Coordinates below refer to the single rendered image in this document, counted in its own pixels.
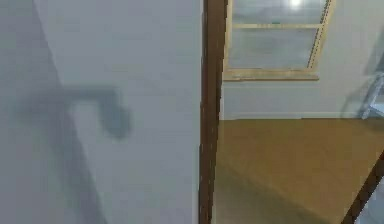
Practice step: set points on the light wood framed window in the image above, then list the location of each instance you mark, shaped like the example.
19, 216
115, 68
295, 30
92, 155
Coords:
273, 46

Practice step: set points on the dark brown door frame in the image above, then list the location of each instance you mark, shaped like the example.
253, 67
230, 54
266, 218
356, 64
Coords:
210, 110

